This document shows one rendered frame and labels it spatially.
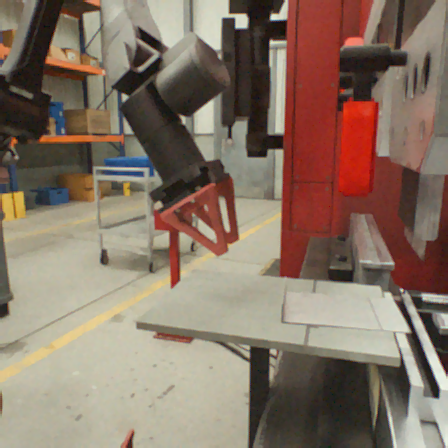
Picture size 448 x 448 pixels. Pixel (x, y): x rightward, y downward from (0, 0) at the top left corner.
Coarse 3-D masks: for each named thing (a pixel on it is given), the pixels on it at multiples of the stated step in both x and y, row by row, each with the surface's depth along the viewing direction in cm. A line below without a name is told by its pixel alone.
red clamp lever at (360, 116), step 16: (352, 48) 24; (368, 48) 24; (384, 48) 24; (352, 64) 25; (368, 64) 24; (384, 64) 24; (400, 64) 24; (368, 80) 25; (352, 96) 25; (368, 96) 25; (352, 112) 25; (368, 112) 25; (352, 128) 25; (368, 128) 25; (352, 144) 25; (368, 144) 25; (352, 160) 26; (368, 160) 25; (352, 176) 26; (368, 176) 26; (352, 192) 26; (368, 192) 26
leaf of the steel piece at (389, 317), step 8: (376, 304) 46; (384, 304) 46; (392, 304) 46; (376, 312) 44; (384, 312) 44; (392, 312) 44; (400, 312) 43; (384, 320) 42; (392, 320) 42; (400, 320) 42; (384, 328) 40; (392, 328) 40; (400, 328) 40; (408, 328) 40
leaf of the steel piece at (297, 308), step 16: (288, 304) 46; (304, 304) 46; (320, 304) 46; (336, 304) 46; (352, 304) 46; (368, 304) 46; (288, 320) 42; (304, 320) 42; (320, 320) 42; (336, 320) 42; (352, 320) 42; (368, 320) 42
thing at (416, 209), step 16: (416, 176) 37; (432, 176) 35; (416, 192) 36; (432, 192) 35; (400, 208) 44; (416, 208) 36; (432, 208) 35; (416, 224) 36; (432, 224) 36; (416, 240) 39
